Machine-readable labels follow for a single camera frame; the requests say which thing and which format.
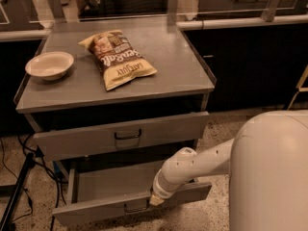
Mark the white bowl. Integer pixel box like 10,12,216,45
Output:
25,51,74,81

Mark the wheeled cart frame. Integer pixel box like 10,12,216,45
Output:
287,65,308,109

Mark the black tripod leg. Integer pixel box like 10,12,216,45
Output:
0,153,34,231

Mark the black floor cable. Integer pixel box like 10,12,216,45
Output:
0,133,68,231

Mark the grey top drawer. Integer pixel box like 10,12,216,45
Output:
34,112,209,161

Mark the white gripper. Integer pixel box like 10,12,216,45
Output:
149,170,180,206

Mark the grey background counter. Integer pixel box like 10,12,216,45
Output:
198,0,308,19

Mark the grey metal drawer cabinet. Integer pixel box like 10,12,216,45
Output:
13,15,217,166

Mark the grey drawer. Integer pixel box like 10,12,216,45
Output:
34,112,209,161
51,159,213,227

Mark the white horizontal rail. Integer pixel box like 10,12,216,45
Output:
176,14,308,31

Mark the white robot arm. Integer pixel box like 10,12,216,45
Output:
150,110,308,231

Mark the sea salt chips bag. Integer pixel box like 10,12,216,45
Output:
79,30,157,91

